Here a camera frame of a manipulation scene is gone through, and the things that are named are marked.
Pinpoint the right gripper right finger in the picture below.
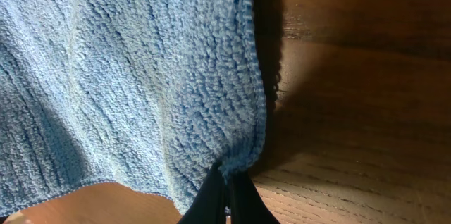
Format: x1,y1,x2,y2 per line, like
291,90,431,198
228,172,280,224

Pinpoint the blue microfiber cloth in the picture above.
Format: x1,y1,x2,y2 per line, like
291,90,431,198
1,0,266,216

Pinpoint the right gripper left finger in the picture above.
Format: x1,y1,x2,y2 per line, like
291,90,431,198
178,162,226,224

